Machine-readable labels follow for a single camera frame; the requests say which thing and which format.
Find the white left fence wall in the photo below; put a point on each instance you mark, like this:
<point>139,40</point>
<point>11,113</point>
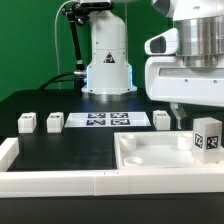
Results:
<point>9,150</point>

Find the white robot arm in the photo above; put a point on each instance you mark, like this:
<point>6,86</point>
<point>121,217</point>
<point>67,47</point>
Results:
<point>186,62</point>

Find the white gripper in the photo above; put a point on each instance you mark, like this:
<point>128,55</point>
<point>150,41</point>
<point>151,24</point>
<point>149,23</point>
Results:
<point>167,79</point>

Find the white square tabletop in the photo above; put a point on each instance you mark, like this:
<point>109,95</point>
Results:
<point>164,149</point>

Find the white marker sheet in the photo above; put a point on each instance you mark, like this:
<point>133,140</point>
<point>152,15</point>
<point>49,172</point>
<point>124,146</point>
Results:
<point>107,119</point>

